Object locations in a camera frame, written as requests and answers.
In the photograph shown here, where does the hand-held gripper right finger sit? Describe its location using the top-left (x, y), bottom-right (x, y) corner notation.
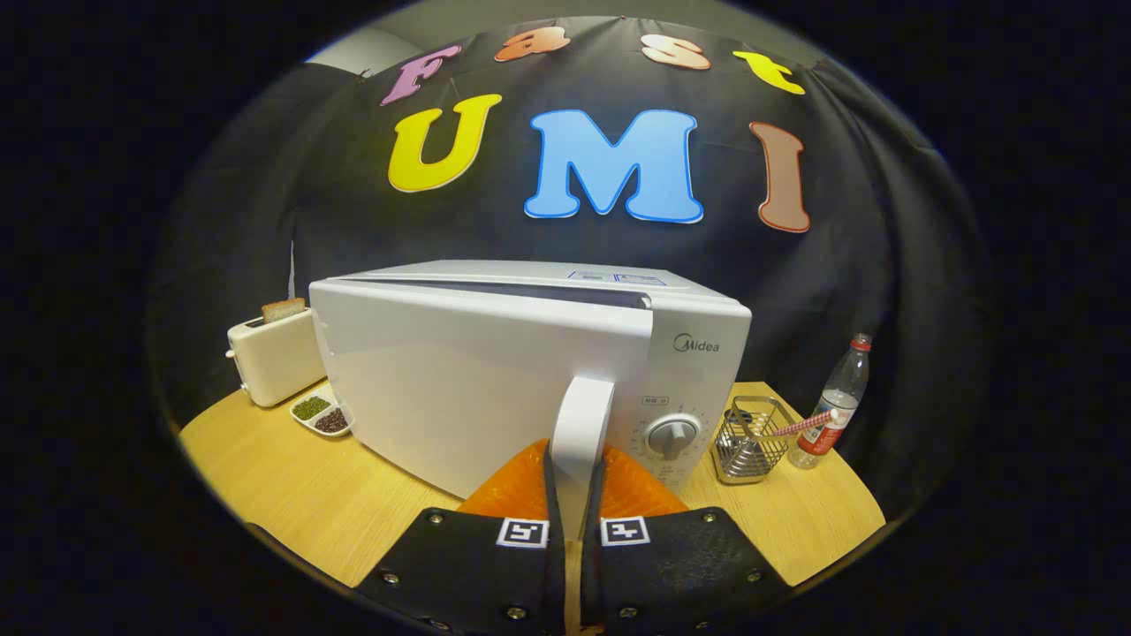
top-left (579, 442), bottom-right (792, 636)

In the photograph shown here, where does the white microwave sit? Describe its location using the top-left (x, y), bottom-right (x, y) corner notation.
top-left (309, 259), bottom-right (753, 541)

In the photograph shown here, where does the clear water bottle red label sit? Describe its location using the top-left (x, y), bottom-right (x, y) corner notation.
top-left (789, 333), bottom-right (873, 470)

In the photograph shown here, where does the red striped straw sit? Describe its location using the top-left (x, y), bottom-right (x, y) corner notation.
top-left (770, 408), bottom-right (839, 438)

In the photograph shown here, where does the metal wire holder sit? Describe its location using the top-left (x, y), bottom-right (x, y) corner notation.
top-left (712, 396), bottom-right (799, 485)

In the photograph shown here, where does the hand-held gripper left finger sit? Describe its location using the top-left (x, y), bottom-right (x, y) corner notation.
top-left (353, 439), bottom-right (566, 636)

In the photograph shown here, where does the cream toaster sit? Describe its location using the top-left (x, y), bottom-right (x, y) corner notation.
top-left (225, 305), bottom-right (326, 408)

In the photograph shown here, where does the white divided dish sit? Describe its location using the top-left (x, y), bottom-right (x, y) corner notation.
top-left (291, 382), bottom-right (355, 439)

